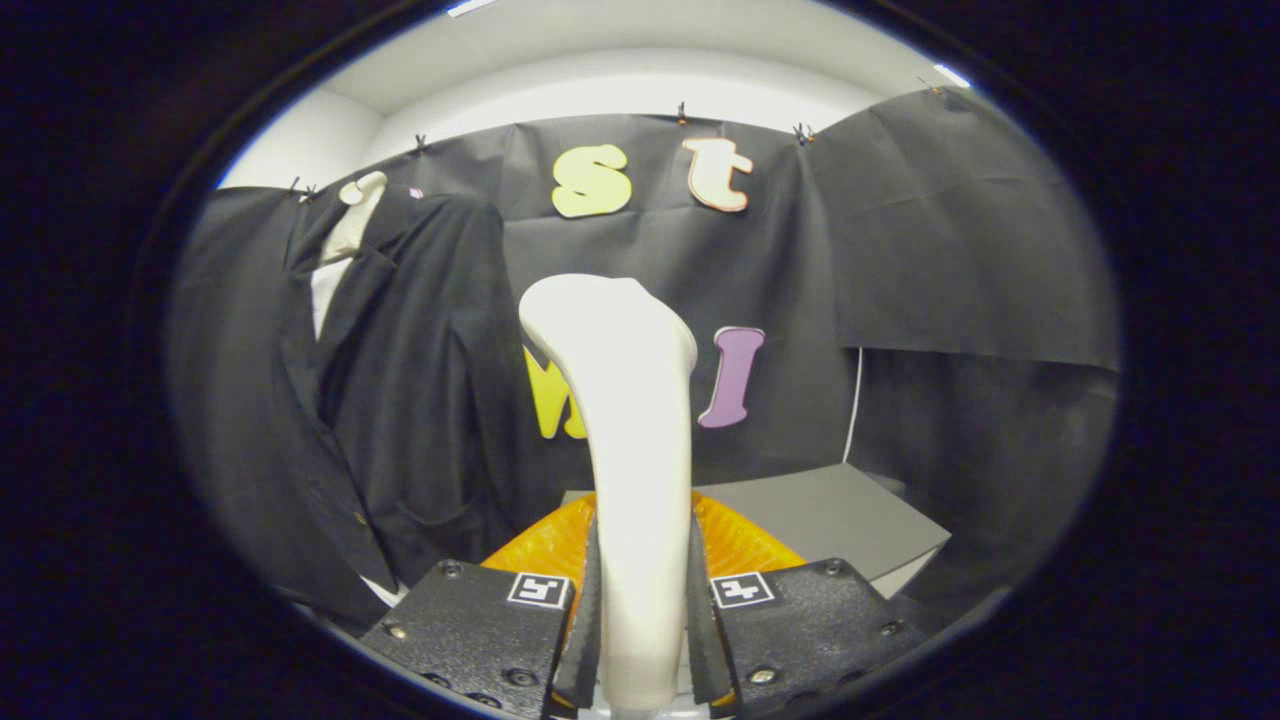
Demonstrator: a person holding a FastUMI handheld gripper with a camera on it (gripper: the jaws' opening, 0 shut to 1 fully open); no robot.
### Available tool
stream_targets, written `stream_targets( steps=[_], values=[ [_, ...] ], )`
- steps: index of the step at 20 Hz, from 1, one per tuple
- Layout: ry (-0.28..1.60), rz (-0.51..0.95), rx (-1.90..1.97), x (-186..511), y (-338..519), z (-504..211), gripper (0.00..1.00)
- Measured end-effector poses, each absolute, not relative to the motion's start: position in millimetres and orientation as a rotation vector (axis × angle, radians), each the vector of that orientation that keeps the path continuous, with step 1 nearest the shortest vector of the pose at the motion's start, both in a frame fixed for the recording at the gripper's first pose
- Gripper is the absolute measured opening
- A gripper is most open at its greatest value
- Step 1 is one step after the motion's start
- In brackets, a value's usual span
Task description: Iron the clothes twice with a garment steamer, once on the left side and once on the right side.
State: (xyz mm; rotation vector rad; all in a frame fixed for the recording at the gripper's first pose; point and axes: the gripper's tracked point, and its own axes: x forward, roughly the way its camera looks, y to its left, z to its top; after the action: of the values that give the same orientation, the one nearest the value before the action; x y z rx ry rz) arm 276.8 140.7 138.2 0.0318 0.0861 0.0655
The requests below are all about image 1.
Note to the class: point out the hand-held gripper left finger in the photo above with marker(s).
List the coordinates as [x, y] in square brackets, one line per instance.
[470, 630]

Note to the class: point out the white garment steamer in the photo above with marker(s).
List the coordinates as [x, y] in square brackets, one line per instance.
[635, 420]

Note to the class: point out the small ceiling light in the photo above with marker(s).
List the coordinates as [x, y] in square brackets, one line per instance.
[953, 75]

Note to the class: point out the black blazer jacket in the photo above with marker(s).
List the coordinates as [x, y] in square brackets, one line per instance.
[420, 400]

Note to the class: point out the row of small backdrop clips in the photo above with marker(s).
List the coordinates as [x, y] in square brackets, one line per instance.
[681, 113]

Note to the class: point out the grey cabinet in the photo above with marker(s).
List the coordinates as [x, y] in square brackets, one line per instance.
[830, 520]

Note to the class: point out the large ceiling light panel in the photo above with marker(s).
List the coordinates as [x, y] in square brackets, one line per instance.
[468, 6]

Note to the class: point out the black backdrop cloth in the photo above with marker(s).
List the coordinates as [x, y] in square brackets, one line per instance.
[950, 220]

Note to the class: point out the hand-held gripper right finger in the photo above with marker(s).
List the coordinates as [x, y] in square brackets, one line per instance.
[810, 630]

